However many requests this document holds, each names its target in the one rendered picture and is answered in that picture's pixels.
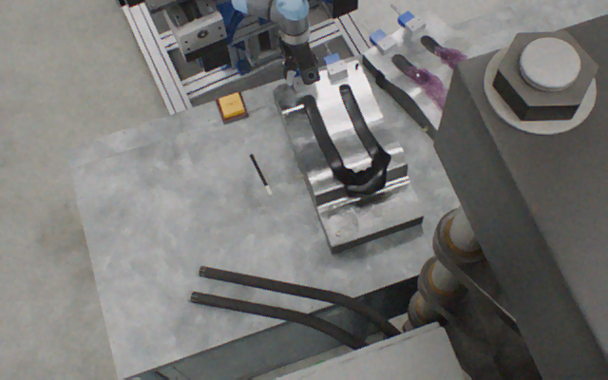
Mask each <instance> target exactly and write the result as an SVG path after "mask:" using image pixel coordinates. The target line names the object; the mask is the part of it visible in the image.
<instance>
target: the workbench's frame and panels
mask: <svg viewBox="0 0 608 380"><path fill-rule="evenodd" d="M418 277H419V276H414V277H409V278H407V279H404V280H402V281H399V282H396V283H393V284H391V285H389V286H386V287H383V288H380V289H378V290H376V291H373V292H370V293H367V294H362V295H360V296H358V297H355V298H354V299H356V300H358V301H360V302H362V303H366V304H367V305H369V306H371V307H372V308H374V309H375V310H376V311H377V312H379V313H380V314H381V315H382V316H384V317H385V318H386V319H387V320H389V319H391V318H394V317H396V316H399V315H402V314H405V313H407V312H408V305H409V302H410V300H411V298H412V297H413V295H414V294H415V293H416V292H418V291H419V288H418ZM308 314H310V315H313V316H316V317H319V318H321V319H324V320H326V321H328V322H329V323H332V324H334V325H335V326H337V327H339V328H340V329H344V330H346V331H347V332H349V333H352V335H354V336H355V337H357V338H359V339H361V340H362V341H366V336H368V335H371V334H374V333H378V332H380V330H379V329H378V328H377V327H375V326H374V325H373V324H372V323H371V322H369V320H368V319H366V318H365V317H363V316H362V315H360V314H358V313H356V312H354V311H353V310H350V309H348V308H346V307H343V306H340V305H337V304H333V305H331V306H328V307H326V308H324V309H321V310H318V311H315V312H312V313H308ZM342 345H345V344H343V343H341V342H340V341H338V340H336V339H334V338H333V337H331V336H329V335H327V334H326V333H324V332H321V331H319V330H317V329H312V328H309V327H306V326H303V325H301V324H297V323H294V322H290V321H287V322H284V323H281V324H278V325H276V326H274V327H272V328H266V329H263V330H260V331H258V332H253V333H251V334H248V335H245V336H242V337H241V338H238V339H235V340H232V341H229V342H226V343H225V344H222V345H219V346H216V347H214V348H211V349H208V350H206V351H201V352H199V353H193V354H191V355H188V356H185V357H183V358H180V359H177V360H176V361H173V362H170V363H167V364H164V365H161V366H158V367H156V368H154V369H151V370H147V371H144V372H142V373H139V374H136V375H133V376H130V377H125V378H124V379H121V380H128V379H131V378H134V377H140V378H141V379H142V380H245V379H251V378H252V377H255V376H258V375H261V374H263V373H265V372H268V371H273V370H276V369H277V368H280V367H283V366H286V365H289V364H291V363H293V362H296V361H299V360H302V359H303V358H306V357H309V356H312V355H315V354H317V353H322V352H327V351H328V350H331V349H334V348H337V347H340V346H342Z"/></svg>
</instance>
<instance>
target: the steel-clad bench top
mask: <svg viewBox="0 0 608 380"><path fill-rule="evenodd" d="M605 14H608V0H529V1H526V2H523V3H520V4H517V5H514V6H511V7H508V8H505V9H500V10H497V11H494V12H491V13H489V14H486V15H483V16H480V17H477V18H474V19H468V20H465V21H463V22H460V23H456V24H454V25H451V26H449V27H450V28H451V29H452V30H453V31H454V32H455V34H457V35H458V36H460V37H462V38H464V39H466V40H467V41H469V42H471V43H473V44H475V45H478V46H479V47H480V48H481V49H482V50H483V52H484V53H487V52H489V51H492V50H495V49H498V48H503V47H505V46H507V45H511V43H512V41H513V39H514V38H515V36H516V34H517V33H519V32H544V31H555V30H557V29H562V28H565V27H568V26H572V25H575V24H577V23H579V22H582V21H585V20H591V19H594V18H597V17H600V16H602V15H605ZM356 60H357V61H358V63H359V65H360V66H361V69H362V70H363V72H364V74H365V77H366V79H367V81H368V83H369V86H370V90H371V92H372V94H373V96H374V98H375V100H376V102H377V104H378V106H379V111H380V113H381V116H382V118H383V120H384V122H386V124H387V126H388V127H389V129H390V131H391V132H392V134H393V135H394V137H395V138H396V140H397V141H398V142H399V144H400V145H401V147H402V148H403V150H404V153H405V158H406V160H407V162H408V173H407V177H408V181H409V184H410V186H411V188H412V191H413V193H414V195H415V197H416V199H417V200H418V202H419V204H420V207H421V209H422V211H423V213H424V219H423V223H422V224H420V225H414V226H411V227H409V228H407V229H404V230H402V231H399V232H396V233H393V234H390V235H387V236H384V237H380V238H379V239H376V240H373V241H370V242H367V243H364V244H361V245H358V246H355V247H353V248H351V249H349V250H346V251H343V252H337V253H334V254H332V252H331V251H330V248H329V245H328V241H327V238H326V236H325V233H324V230H323V228H322V225H321V223H320V221H319V218H318V215H317V213H316V211H315V208H314V204H313V202H312V200H311V197H310V195H309V192H308V189H307V187H306V184H305V181H304V180H303V179H298V178H297V175H299V174H301V170H300V167H299V165H298V162H297V159H296V157H295V152H294V151H293V148H292V147H291V144H290V141H289V139H288V136H287V133H286V131H285V128H284V125H283V123H282V121H281V119H280V117H279V114H278V111H277V109H276V100H275V95H274V90H273V87H274V86H278V85H282V84H285V83H286V81H285V78H284V79H281V80H278V81H276V82H273V83H270V84H267V85H262V86H261V87H256V88H253V89H251V90H248V91H244V92H241V94H242V96H243V99H244V101H245V103H246V106H247V109H248V112H249V115H250V118H246V119H243V120H240V121H237V122H231V123H227V124H224V123H223V121H222V118H221V116H220V114H219V109H218V106H217V103H216V101H213V102H210V103H207V104H201V105H199V106H196V107H193V108H190V109H187V110H184V111H181V112H178V113H175V114H173V115H170V116H167V117H164V118H160V119H157V120H155V121H152V122H147V123H142V124H138V125H135V126H132V127H129V128H127V129H124V130H122V131H118V132H115V133H112V134H109V135H106V136H103V137H101V138H98V139H95V140H92V141H89V142H84V143H81V144H78V145H74V146H72V147H70V148H66V154H67V158H68V163H69V167H70V171H71V175H72V178H73V182H74V191H75V196H76V199H77V202H78V207H79V211H80V215H81V220H82V224H83V226H84V231H85V239H86V243H87V247H88V251H89V254H90V258H91V263H92V267H93V271H94V275H95V278H96V283H97V287H98V291H99V296H100V302H101V307H102V311H103V315H104V323H105V326H106V330H107V334H108V339H109V343H110V347H111V351H112V354H113V359H114V363H115V367H116V372H117V375H118V378H119V380H121V379H124V378H125V377H130V376H133V375H136V374H139V373H142V372H144V371H149V370H151V369H154V368H156V367H158V366H161V365H164V364H167V363H170V362H173V361H176V360H177V359H180V358H183V357H185V356H188V355H191V354H193V353H199V352H203V351H206V350H208V349H211V348H214V347H216V346H219V345H222V344H225V343H226V342H229V341H232V340H235V339H238V338H241V337H242V336H245V335H248V334H251V333H255V332H258V331H260V330H263V329H266V328H272V327H274V326H276V325H278V324H281V323H284V322H287V321H285V320H280V319H276V318H271V317H266V316H261V315H256V314H251V313H243V312H238V311H233V310H228V309H223V308H219V307H214V306H209V305H204V304H199V303H195V302H188V301H187V295H188V293H189V292H190V291H193V292H198V293H203V294H208V295H217V296H222V297H226V298H232V299H236V300H242V301H247V302H251V303H261V304H266V305H272V306H277V307H280V308H286V309H291V310H295V311H300V312H303V313H305V314H309V313H312V312H315V311H318V310H321V309H324V308H326V307H328V306H331V305H333V303H327V302H322V301H317V300H312V299H308V298H303V297H299V296H294V295H289V294H281V293H277V292H272V291H267V290H263V289H259V288H254V287H250V286H245V285H240V284H236V283H231V282H226V281H222V280H217V279H213V278H208V277H203V276H196V269H197V267H198V266H199V265H200V266H206V267H211V268H216V269H221V270H225V271H229V272H234V273H239V274H244V275H249V276H257V277H267V278H271V279H276V280H280V281H285V282H290V283H295V284H300V285H304V286H309V287H314V288H318V289H323V290H328V291H332V292H336V293H340V294H342V295H347V296H350V297H352V298H355V297H358V296H360V295H364V294H367V293H370V292H373V291H376V290H378V289H380V288H383V287H386V286H389V285H391V284H393V283H396V282H399V281H402V280H404V279H407V278H409V277H414V276H419V275H420V272H421V270H422V267H423V266H424V264H425V263H426V261H428V260H429V258H430V257H433V256H435V255H434V252H433V250H432V236H433V233H434V230H435V227H436V225H437V223H438V222H439V220H440V218H441V217H442V216H443V215H444V214H445V213H446V212H448V211H451V210H453V209H455V208H458V207H459V204H460V202H459V200H458V199H457V197H456V195H455V191H454V189H453V186H452V184H451V182H450V180H449V178H448V176H447V174H446V171H445V169H444V167H443V166H442V164H441V162H440V160H439V157H438V155H437V153H436V151H435V149H434V147H433V144H434V141H433V140H432V139H431V138H430V137H429V135H428V134H427V133H426V132H425V133H424V132H423V131H422V129H423V128H422V127H421V126H420V125H419V124H418V123H417V122H415V121H414V120H413V119H412V118H411V117H410V115H409V114H408V113H407V112H406V111H405V109H404V108H403V107H402V106H401V105H400V104H399V103H398V102H397V101H396V100H395V99H394V98H393V96H391V95H390V94H389V93H388V92H387V91H386V90H385V89H384V88H383V87H382V89H381V88H380V87H379V85H378V84H377V83H376V78H375V77H374V76H373V74H372V73H371V72H370V71H369V70H368V69H366V68H365V67H364V66H363V65H362V62H363V53H362V54H359V55H356V56H353V57H351V58H348V59H345V60H343V61H344V63H345V64H348V63H351V62H353V61H356ZM261 91H262V92H261ZM262 94H263V95H262ZM264 98H265V99H264ZM265 101H266V102H265ZM250 154H253V156H254V158H255V160H256V163H257V165H258V167H259V169H260V171H261V173H262V174H263V176H264V178H265V180H266V181H267V183H268V185H269V187H270V189H271V191H272V193H273V194H272V195H271V196H269V194H268V192H267V190H266V188H265V186H264V184H263V182H262V180H261V178H260V176H259V174H258V173H257V171H256V169H255V167H254V165H253V163H252V161H251V159H250ZM422 228H423V229H422ZM431 251H432V252H431Z"/></svg>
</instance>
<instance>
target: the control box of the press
mask: <svg viewBox="0 0 608 380"><path fill-rule="evenodd" d="M274 380H466V378H465V376H464V374H463V371H462V369H461V367H460V364H459V362H458V360H457V357H456V355H455V353H454V350H453V348H452V345H451V343H450V341H449V338H448V336H447V332H446V330H445V328H442V327H441V326H439V324H438V322H434V323H431V324H429V325H427V326H425V327H422V328H416V329H414V330H411V331H408V332H404V333H402V334H399V335H396V336H394V337H392V338H389V339H386V340H383V341H380V342H378V343H376V344H373V345H370V346H367V347H366V348H363V349H360V350H357V351H353V352H351V353H345V354H343V355H340V356H337V357H335V358H332V359H330V360H328V361H326V360H323V361H319V362H317V363H315V364H313V366H311V367H308V368H307V369H304V370H300V371H297V372H295V373H292V374H289V375H286V376H283V377H281V378H278V379H274Z"/></svg>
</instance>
